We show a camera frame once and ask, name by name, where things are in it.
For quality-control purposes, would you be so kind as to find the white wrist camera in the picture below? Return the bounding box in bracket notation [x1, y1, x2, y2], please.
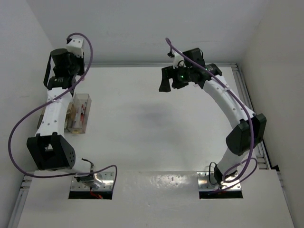
[66, 38, 84, 58]
[167, 50, 186, 69]

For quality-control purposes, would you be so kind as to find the red pen with clear cap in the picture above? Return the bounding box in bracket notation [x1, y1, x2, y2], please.
[80, 104, 86, 123]

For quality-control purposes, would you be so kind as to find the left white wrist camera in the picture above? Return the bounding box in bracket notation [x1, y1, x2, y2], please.
[66, 38, 84, 58]

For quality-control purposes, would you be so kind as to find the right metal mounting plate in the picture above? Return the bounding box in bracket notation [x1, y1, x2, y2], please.
[197, 171, 242, 192]

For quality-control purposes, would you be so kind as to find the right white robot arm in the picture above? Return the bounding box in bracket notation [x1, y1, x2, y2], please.
[159, 48, 266, 184]

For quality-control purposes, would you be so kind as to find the metal mounting plate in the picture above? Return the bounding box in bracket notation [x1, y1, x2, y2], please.
[197, 171, 242, 192]
[70, 171, 115, 191]

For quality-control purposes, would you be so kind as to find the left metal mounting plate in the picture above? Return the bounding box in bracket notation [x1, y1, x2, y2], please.
[70, 171, 115, 191]

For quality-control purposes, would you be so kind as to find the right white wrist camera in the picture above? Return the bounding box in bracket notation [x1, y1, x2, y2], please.
[167, 50, 186, 69]

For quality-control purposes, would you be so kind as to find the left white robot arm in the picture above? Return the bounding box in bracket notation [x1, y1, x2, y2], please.
[27, 47, 91, 176]

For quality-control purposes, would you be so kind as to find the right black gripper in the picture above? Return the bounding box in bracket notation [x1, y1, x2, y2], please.
[159, 63, 192, 92]

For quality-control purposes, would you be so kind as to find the clear compartment organizer box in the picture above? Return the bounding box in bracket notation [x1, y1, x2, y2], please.
[37, 93, 92, 136]

